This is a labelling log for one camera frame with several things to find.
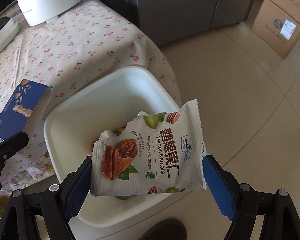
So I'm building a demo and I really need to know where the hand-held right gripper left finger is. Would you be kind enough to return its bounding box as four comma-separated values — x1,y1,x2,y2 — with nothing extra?
0,156,92,240

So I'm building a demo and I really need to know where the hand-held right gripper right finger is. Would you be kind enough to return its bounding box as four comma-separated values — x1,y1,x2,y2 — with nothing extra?
202,154,300,240

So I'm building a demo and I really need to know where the blue cereal bar box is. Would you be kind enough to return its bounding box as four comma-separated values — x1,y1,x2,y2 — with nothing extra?
0,79,51,140

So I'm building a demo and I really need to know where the white nut snack wrapper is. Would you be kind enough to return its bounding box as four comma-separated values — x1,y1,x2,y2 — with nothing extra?
90,99,207,197

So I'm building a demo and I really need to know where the white plastic bin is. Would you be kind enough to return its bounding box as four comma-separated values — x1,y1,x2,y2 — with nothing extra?
43,67,190,227

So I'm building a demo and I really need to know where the brown slipper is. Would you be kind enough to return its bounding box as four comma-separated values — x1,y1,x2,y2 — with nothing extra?
140,219,187,240

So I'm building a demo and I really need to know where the white bowl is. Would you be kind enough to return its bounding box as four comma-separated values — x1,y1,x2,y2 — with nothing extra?
0,19,15,46

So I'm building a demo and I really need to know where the cherry print tablecloth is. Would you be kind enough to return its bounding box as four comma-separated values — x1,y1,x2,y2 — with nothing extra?
0,0,182,195

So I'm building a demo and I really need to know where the white electric cooking pot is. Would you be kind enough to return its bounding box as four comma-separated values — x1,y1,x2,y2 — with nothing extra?
12,0,134,26

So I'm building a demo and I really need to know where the cardboard box white label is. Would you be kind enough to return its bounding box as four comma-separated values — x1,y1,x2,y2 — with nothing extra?
251,0,300,59

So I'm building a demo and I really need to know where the grey refrigerator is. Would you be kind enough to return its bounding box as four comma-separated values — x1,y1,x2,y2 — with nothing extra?
95,0,267,47

